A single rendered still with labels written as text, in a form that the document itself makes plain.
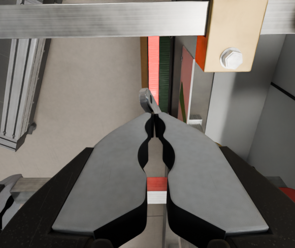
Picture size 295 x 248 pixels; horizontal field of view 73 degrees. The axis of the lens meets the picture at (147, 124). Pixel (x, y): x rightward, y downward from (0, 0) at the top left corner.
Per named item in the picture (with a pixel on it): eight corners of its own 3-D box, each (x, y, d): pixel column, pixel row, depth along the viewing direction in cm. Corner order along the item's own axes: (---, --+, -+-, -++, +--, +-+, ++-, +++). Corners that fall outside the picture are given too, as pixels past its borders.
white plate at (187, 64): (173, 159, 48) (178, 192, 40) (180, 45, 35) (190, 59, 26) (176, 159, 48) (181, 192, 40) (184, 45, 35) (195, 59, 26)
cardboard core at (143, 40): (141, 96, 107) (139, 36, 91) (142, 91, 114) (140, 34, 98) (156, 96, 107) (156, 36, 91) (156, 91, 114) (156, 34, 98)
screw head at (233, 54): (217, 68, 21) (221, 72, 20) (221, 47, 20) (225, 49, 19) (238, 68, 21) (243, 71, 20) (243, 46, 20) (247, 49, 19)
